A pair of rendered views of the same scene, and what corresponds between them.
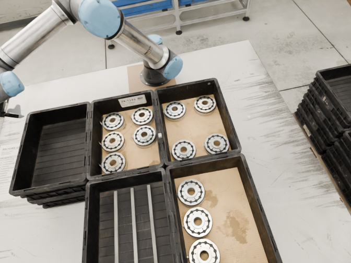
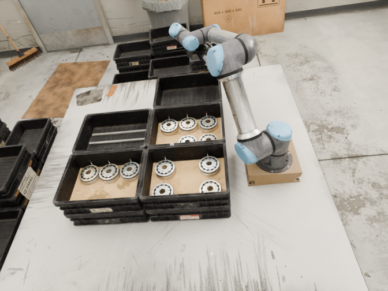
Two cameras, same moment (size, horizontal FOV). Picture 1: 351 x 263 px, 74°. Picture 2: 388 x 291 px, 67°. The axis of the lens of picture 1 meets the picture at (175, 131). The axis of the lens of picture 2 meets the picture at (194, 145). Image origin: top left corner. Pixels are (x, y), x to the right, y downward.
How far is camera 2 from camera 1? 1.20 m
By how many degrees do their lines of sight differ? 55
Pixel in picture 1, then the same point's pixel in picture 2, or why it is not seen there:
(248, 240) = not seen: hidden behind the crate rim
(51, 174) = (176, 97)
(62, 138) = (204, 97)
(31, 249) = (142, 104)
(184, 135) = (183, 172)
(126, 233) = (122, 137)
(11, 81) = (186, 41)
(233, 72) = (289, 253)
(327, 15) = not seen: outside the picture
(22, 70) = (374, 77)
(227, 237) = (94, 191)
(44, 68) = (380, 93)
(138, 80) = not seen: hidden behind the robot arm
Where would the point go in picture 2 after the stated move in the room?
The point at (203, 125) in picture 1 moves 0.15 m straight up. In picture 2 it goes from (189, 189) to (184, 170)
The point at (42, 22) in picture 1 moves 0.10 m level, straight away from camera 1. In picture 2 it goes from (227, 36) to (245, 29)
